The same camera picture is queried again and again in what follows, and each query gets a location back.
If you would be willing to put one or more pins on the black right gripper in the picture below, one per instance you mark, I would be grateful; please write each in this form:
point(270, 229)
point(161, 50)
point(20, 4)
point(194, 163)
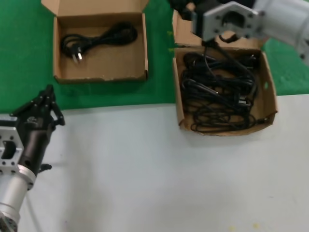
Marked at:
point(186, 9)

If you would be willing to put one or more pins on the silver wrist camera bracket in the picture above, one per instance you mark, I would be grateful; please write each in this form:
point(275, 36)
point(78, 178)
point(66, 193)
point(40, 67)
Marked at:
point(8, 149)
point(212, 21)

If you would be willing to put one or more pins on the cardboard box with holed flap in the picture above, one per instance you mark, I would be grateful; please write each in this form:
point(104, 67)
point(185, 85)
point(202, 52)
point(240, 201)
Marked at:
point(264, 104)

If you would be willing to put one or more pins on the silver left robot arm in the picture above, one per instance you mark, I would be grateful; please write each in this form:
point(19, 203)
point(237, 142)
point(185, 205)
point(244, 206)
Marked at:
point(12, 193)

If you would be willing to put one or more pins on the small black knob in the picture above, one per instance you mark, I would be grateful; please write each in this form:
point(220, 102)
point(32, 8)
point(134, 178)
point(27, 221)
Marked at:
point(46, 166)

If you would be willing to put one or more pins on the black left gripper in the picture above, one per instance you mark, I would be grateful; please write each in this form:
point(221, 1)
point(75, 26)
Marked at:
point(33, 135)

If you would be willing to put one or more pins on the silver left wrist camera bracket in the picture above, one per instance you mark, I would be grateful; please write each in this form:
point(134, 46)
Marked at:
point(8, 149)

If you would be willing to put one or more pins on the green table mat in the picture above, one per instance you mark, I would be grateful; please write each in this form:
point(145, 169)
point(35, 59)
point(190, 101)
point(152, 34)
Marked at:
point(24, 60)

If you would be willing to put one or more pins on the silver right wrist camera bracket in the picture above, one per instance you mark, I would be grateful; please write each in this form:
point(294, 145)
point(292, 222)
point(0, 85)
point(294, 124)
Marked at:
point(212, 21)

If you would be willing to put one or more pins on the cardboard box with plain lid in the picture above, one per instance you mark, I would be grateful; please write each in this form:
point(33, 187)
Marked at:
point(96, 65)

